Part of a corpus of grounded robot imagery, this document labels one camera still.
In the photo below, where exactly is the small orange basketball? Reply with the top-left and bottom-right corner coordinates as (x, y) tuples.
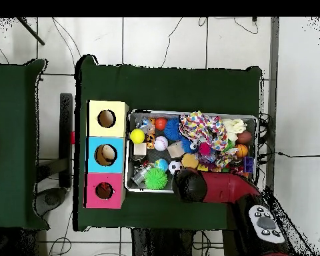
(235, 143), (249, 159)

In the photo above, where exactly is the large green spiky ball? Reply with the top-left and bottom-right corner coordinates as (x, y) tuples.
(144, 167), (168, 191)

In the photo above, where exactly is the wooden box with three holes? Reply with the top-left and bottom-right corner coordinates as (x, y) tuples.
(83, 99), (130, 209)

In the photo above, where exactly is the small white baseball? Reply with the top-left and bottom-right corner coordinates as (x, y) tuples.
(153, 135), (169, 152)

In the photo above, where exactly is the dark green tablecloth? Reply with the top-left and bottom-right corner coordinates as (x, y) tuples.
(73, 54), (263, 237)

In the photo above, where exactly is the small soccer ball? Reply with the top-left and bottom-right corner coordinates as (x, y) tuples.
(167, 160), (183, 175)

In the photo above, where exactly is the silver mesh bin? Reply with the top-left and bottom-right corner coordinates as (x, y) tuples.
(124, 109), (259, 194)

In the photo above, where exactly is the polka dot cloth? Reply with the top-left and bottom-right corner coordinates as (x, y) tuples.
(179, 110), (229, 151)

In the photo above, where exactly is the black stand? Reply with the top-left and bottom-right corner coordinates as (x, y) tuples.
(59, 93), (73, 187)

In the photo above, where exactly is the blue spiky ball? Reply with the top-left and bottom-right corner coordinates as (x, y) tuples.
(163, 118), (185, 142)

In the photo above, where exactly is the orange striped tiger plush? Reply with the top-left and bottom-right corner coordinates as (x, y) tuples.
(97, 182), (113, 197)

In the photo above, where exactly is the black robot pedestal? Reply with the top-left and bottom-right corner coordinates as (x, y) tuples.
(130, 227), (225, 256)

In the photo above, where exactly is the blue globe ball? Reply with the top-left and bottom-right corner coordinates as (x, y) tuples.
(153, 158), (169, 172)

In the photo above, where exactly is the black rod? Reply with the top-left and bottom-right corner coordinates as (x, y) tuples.
(15, 17), (45, 46)

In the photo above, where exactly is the green-covered side table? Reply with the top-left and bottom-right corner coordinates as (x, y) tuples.
(0, 58), (49, 231)

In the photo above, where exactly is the large yellow ball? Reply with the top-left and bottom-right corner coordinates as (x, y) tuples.
(129, 128), (145, 145)

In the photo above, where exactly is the wooden cube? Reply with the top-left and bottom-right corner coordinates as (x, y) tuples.
(167, 141), (186, 159)

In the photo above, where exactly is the cream knitted cloth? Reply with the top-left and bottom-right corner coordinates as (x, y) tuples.
(222, 118), (247, 142)

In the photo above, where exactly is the small red ball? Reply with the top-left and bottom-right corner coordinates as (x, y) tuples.
(154, 117), (168, 131)

